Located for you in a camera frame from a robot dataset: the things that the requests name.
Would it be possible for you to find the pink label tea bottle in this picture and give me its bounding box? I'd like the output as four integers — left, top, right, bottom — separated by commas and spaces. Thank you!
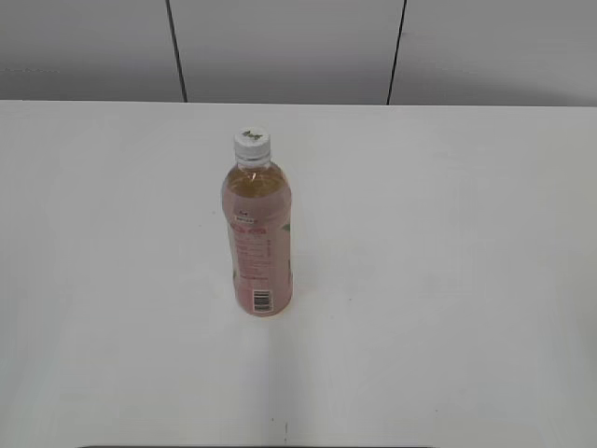
221, 161, 293, 316

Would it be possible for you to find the white bottle cap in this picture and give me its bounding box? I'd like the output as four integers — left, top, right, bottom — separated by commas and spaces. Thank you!
233, 126, 271, 161

